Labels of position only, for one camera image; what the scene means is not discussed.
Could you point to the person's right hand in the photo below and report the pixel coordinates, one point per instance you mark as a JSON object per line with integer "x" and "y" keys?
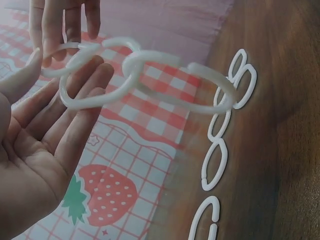
{"x": 53, "y": 22}

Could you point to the person's left hand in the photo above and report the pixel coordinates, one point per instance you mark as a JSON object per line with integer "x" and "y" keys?
{"x": 30, "y": 160}

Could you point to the person's right fingers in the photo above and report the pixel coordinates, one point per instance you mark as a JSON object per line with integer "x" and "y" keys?
{"x": 53, "y": 27}

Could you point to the row of white plastic rings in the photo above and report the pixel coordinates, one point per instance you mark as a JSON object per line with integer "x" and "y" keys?
{"x": 205, "y": 186}

